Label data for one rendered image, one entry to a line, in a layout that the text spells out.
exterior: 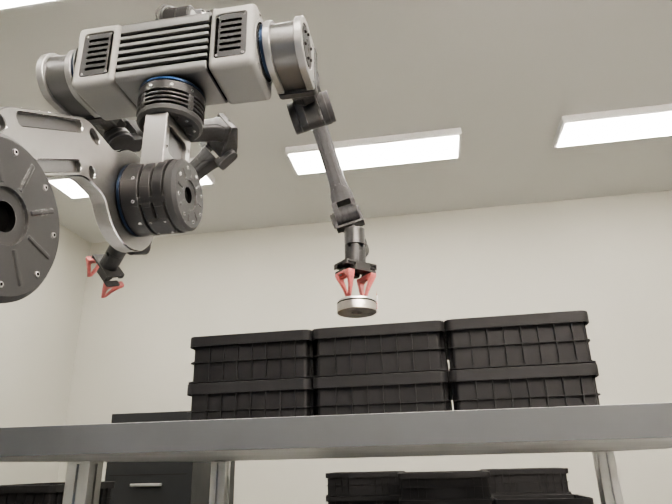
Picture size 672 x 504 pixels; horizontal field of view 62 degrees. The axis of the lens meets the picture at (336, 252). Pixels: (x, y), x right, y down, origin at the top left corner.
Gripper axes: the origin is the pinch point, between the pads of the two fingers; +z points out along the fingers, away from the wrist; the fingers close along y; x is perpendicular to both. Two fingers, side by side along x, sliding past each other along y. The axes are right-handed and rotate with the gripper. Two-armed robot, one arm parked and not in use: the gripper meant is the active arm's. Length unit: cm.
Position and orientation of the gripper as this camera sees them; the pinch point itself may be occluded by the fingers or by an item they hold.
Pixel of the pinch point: (356, 297)
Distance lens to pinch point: 148.0
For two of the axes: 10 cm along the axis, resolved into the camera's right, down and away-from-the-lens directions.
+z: 0.1, 9.3, -3.7
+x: 5.5, -3.2, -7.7
